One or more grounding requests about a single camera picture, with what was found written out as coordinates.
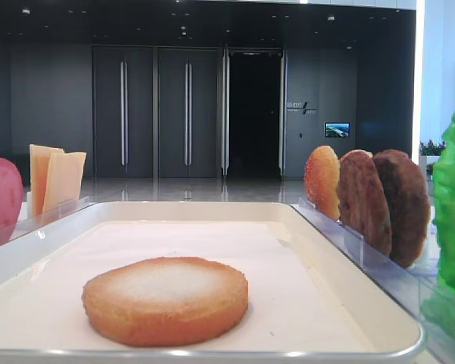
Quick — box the bun bottom slice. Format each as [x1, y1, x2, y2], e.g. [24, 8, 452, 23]
[82, 257, 249, 347]

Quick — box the bun slice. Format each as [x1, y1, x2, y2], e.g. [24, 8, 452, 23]
[82, 257, 249, 347]
[358, 149, 373, 158]
[303, 145, 340, 221]

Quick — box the inner brown meat patty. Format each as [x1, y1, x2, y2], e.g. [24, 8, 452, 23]
[336, 149, 392, 256]

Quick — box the brown meat patty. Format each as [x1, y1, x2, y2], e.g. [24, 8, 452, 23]
[336, 149, 392, 256]
[372, 149, 431, 268]

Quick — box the outer brown meat patty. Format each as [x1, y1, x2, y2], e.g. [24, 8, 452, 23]
[372, 149, 431, 268]

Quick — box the outer orange cheese slice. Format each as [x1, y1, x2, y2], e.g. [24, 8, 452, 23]
[29, 144, 64, 216]

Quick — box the inner red tomato slice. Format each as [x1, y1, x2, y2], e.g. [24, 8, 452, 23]
[0, 158, 24, 246]

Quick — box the green lettuce leaf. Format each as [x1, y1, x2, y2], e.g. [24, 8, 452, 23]
[422, 112, 455, 339]

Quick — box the inner far bun slice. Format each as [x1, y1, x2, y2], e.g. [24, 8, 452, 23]
[303, 145, 340, 221]

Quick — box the middle dark double door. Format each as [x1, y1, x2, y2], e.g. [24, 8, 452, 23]
[159, 49, 218, 178]

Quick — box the dark double door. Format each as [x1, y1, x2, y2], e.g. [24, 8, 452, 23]
[93, 47, 153, 178]
[159, 49, 218, 178]

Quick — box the outer far bun slice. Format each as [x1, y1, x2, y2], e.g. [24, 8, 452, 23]
[358, 149, 373, 158]

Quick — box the white rectangular tray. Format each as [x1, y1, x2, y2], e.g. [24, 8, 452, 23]
[0, 202, 426, 363]

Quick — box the left dark double door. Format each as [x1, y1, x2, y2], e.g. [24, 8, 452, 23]
[93, 47, 153, 178]

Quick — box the flower planter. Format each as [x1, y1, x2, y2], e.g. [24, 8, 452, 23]
[419, 140, 446, 179]

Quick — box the white paper tray liner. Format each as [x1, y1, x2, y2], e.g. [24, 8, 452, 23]
[0, 221, 373, 353]

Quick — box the wall display screen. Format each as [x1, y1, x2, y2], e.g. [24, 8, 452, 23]
[325, 122, 350, 138]

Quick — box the left long clear rail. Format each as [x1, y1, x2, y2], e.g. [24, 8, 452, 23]
[0, 196, 92, 246]

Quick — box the long clear rail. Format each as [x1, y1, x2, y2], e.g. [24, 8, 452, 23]
[293, 198, 455, 363]
[0, 196, 92, 246]

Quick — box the right long clear rail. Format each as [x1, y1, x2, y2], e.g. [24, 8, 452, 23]
[293, 198, 455, 363]

